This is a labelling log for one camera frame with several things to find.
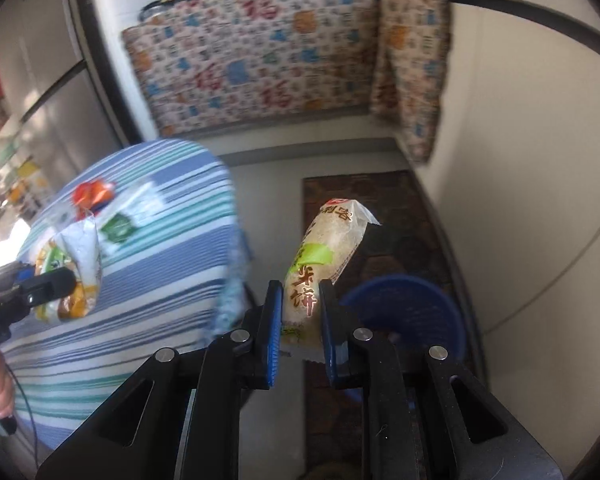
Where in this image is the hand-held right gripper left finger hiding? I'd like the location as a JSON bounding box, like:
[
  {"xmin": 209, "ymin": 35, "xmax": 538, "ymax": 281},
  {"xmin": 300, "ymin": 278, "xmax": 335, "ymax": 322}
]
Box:
[{"xmin": 35, "ymin": 280, "xmax": 284, "ymax": 480}]

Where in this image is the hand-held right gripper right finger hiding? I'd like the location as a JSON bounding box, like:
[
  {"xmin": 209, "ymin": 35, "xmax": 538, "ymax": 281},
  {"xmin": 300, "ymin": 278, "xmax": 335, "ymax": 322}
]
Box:
[{"xmin": 319, "ymin": 280, "xmax": 566, "ymax": 480}]

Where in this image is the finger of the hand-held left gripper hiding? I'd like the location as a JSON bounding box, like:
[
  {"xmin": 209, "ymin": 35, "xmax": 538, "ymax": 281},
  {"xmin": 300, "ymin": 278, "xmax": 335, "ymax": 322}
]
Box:
[
  {"xmin": 0, "ymin": 260, "xmax": 37, "ymax": 302},
  {"xmin": 26, "ymin": 266, "xmax": 77, "ymax": 308}
]

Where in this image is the white yellow snack bag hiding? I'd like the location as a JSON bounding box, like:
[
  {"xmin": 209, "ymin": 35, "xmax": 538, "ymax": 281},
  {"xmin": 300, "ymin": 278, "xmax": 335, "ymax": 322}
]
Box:
[{"xmin": 32, "ymin": 217, "xmax": 104, "ymax": 322}]

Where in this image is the blue plastic bin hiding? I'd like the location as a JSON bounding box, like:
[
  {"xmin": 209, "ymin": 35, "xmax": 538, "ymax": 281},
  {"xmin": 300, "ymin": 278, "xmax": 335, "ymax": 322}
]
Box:
[{"xmin": 337, "ymin": 274, "xmax": 467, "ymax": 403}]

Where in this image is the red plastic bag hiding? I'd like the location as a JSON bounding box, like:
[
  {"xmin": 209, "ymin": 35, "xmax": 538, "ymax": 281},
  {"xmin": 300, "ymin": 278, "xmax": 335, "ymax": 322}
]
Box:
[{"xmin": 72, "ymin": 180, "xmax": 119, "ymax": 221}]

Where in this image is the rice cracker packet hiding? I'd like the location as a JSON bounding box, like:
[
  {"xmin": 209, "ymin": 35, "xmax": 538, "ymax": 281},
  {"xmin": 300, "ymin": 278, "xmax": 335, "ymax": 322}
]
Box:
[{"xmin": 280, "ymin": 197, "xmax": 382, "ymax": 364}]

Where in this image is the white green milk carton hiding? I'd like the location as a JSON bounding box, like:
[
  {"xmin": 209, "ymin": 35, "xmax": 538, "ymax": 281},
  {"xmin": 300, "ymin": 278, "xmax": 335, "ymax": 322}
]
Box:
[{"xmin": 97, "ymin": 185, "xmax": 154, "ymax": 257}]

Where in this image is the yellow cardboard box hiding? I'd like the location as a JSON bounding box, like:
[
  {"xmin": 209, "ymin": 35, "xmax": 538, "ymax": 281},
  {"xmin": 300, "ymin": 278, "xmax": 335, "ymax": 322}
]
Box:
[{"xmin": 16, "ymin": 159, "xmax": 51, "ymax": 193}]

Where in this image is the blue green striped tablecloth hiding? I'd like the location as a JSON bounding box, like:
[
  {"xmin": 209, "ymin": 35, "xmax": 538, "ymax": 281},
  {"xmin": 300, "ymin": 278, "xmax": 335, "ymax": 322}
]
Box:
[{"xmin": 2, "ymin": 139, "xmax": 254, "ymax": 454}]

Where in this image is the dark patterned floor rug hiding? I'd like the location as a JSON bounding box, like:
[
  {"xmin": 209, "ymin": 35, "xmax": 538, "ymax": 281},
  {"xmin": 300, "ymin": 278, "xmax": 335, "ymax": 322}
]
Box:
[{"xmin": 301, "ymin": 170, "xmax": 487, "ymax": 480}]

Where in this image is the grey refrigerator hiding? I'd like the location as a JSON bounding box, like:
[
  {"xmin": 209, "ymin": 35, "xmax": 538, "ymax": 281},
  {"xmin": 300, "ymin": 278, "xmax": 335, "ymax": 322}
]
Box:
[{"xmin": 0, "ymin": 0, "xmax": 149, "ymax": 182}]

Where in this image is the cream lower cabinet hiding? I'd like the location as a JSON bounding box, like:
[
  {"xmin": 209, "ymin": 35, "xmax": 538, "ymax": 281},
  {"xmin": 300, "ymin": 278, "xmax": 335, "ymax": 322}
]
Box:
[{"xmin": 414, "ymin": 0, "xmax": 600, "ymax": 463}]

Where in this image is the narrow patterned cloth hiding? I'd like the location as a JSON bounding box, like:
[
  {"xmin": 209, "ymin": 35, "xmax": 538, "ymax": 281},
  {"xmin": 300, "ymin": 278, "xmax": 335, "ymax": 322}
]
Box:
[{"xmin": 369, "ymin": 0, "xmax": 454, "ymax": 164}]

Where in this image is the wide patterned cloth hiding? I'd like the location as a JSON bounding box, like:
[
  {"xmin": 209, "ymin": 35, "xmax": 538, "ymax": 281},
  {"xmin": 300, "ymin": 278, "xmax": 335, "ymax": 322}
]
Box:
[{"xmin": 121, "ymin": 0, "xmax": 384, "ymax": 137}]

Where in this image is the seasoning bottle rack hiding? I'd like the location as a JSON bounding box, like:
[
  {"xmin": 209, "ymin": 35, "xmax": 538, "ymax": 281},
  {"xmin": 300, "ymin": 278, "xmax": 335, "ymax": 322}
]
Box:
[{"xmin": 139, "ymin": 0, "xmax": 194, "ymax": 24}]

